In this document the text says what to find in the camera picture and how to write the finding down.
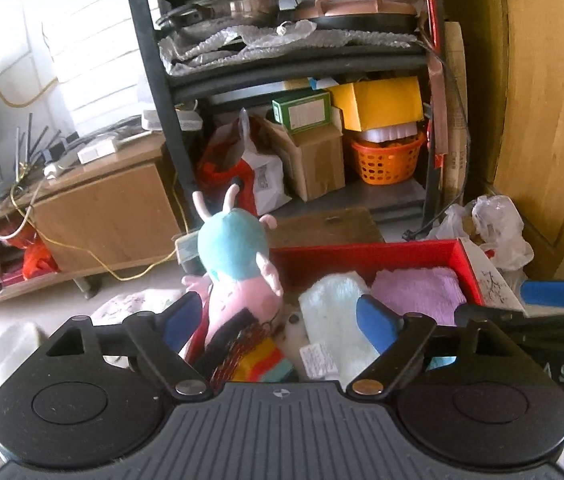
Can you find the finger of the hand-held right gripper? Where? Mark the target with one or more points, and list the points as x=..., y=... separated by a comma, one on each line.
x=552, y=320
x=552, y=292

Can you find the black router with antennas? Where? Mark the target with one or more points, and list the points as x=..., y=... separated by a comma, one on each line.
x=51, y=152

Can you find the pale blue fluffy towel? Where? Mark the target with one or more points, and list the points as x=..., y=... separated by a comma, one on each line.
x=332, y=320

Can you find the low wooden media bench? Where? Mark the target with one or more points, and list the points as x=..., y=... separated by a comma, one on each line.
x=101, y=220

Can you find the brown wooden stool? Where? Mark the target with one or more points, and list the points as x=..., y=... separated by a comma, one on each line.
x=327, y=227

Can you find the red cardboard box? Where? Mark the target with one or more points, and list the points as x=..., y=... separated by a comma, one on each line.
x=362, y=260

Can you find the white plastic container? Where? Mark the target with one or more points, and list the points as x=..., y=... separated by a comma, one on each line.
x=392, y=133

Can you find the orange plastic basket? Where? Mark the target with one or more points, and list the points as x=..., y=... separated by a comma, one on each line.
x=387, y=165

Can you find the red storage box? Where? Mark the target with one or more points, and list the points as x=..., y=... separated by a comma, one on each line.
x=497, y=280

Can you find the tall wooden cabinet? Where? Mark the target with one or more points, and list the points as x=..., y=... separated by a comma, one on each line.
x=537, y=110

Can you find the green box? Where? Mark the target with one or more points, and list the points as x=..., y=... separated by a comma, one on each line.
x=302, y=112

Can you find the yellow box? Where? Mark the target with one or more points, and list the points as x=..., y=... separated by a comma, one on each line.
x=382, y=105

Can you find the steel pot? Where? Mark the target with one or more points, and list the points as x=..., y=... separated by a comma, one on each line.
x=242, y=7

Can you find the red and white plastic bag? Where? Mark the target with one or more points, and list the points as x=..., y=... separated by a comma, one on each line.
x=262, y=180

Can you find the black metal shelf rack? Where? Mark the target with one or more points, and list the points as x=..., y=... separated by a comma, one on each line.
x=166, y=110

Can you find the brown cardboard box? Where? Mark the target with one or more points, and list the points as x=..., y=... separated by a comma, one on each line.
x=317, y=165

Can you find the white power strip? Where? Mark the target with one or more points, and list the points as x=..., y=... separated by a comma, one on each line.
x=171, y=120

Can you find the tall cardboard sheet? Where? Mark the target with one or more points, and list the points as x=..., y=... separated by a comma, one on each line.
x=457, y=110

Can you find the white adapter box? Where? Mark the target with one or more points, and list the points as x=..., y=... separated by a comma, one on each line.
x=96, y=152

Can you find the bubble wrap sheet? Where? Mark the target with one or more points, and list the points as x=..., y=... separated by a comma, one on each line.
x=312, y=40

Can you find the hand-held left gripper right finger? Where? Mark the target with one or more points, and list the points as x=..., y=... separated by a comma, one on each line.
x=377, y=322

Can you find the white round cushion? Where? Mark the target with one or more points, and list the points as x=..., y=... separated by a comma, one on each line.
x=11, y=355

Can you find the purple towel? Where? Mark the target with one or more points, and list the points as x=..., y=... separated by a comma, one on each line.
x=422, y=290

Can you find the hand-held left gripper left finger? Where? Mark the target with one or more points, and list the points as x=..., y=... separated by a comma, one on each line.
x=181, y=322

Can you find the white plastic bag red print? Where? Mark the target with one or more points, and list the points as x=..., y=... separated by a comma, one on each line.
x=497, y=220

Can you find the small grey box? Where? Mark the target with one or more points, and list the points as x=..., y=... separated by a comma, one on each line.
x=189, y=255

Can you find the teal and pink plush dragon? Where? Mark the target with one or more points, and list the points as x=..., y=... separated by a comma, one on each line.
x=232, y=250

